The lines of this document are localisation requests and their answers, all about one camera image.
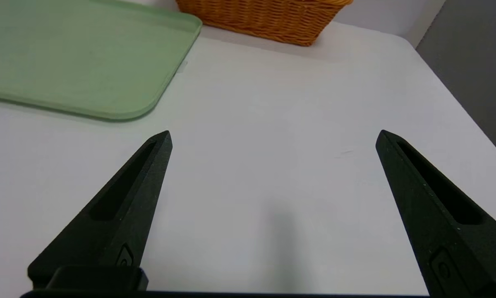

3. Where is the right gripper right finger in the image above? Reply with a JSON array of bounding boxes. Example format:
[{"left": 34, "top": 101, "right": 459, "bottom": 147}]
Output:
[{"left": 375, "top": 130, "right": 496, "bottom": 296}]

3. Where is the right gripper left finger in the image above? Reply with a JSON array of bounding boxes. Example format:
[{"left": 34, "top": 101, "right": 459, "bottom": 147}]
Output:
[{"left": 27, "top": 130, "right": 173, "bottom": 290}]

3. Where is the orange wicker basket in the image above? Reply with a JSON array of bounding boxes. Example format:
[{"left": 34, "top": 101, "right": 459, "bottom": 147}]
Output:
[{"left": 175, "top": 0, "right": 354, "bottom": 47}]

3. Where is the light green plastic tray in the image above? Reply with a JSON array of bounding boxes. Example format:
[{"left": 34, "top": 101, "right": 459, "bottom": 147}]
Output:
[{"left": 0, "top": 0, "right": 203, "bottom": 122}]

